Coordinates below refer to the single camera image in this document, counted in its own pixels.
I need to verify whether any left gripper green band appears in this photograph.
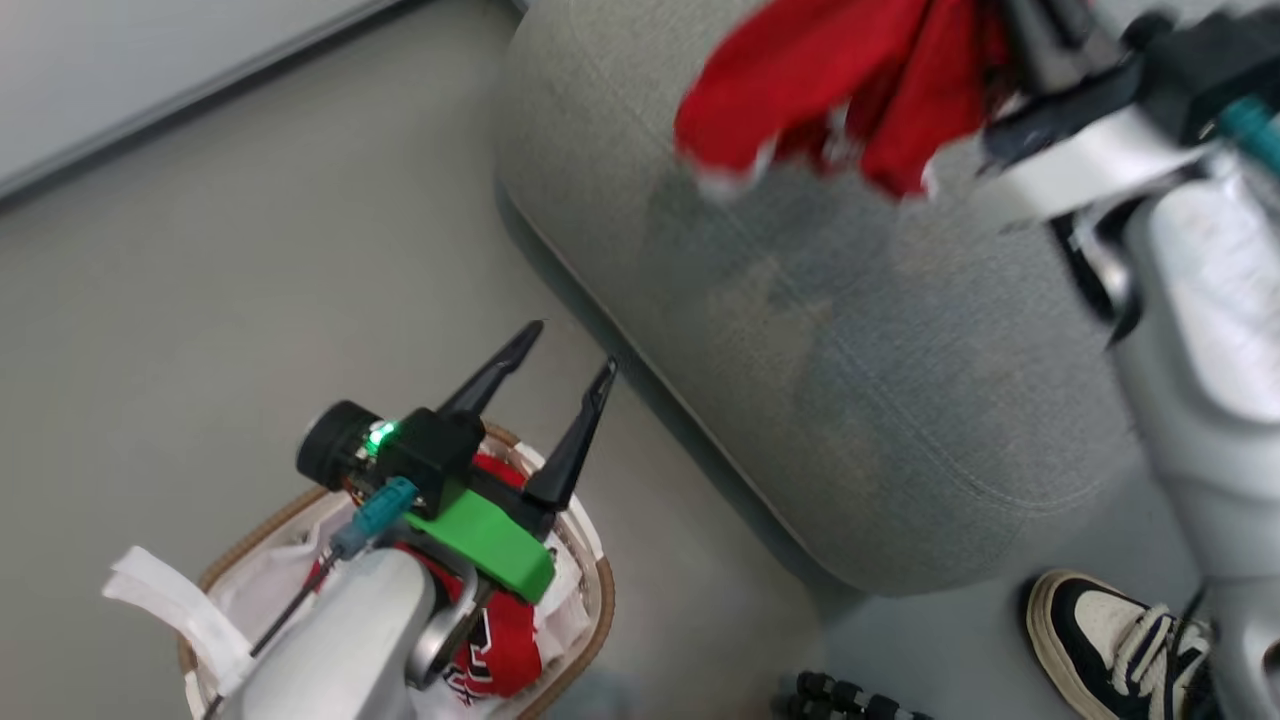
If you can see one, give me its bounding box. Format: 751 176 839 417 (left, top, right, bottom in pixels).
375 320 619 605

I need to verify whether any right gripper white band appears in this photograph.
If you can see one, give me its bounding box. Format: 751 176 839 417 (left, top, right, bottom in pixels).
968 0 1280 229

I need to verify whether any plain red garment white trim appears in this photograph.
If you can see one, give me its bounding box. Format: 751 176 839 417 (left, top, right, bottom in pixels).
673 0 1016 201

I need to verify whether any woven brown laundry basket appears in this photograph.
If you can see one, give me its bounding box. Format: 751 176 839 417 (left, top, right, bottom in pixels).
177 420 617 720

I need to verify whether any red garment with black print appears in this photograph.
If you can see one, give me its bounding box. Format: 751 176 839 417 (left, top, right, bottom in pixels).
305 453 546 703

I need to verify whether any grey fabric sofa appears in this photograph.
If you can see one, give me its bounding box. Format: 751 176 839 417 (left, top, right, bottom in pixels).
493 0 1181 599

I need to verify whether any black flexible tripod leg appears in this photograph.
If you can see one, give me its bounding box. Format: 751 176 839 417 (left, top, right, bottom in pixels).
783 670 936 720

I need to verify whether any black and white sneaker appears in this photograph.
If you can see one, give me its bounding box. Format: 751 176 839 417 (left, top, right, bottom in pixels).
1026 569 1219 720

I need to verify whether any thin black cable teal plug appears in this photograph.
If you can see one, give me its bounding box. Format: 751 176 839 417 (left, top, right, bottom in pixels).
1216 94 1280 173
203 476 420 719

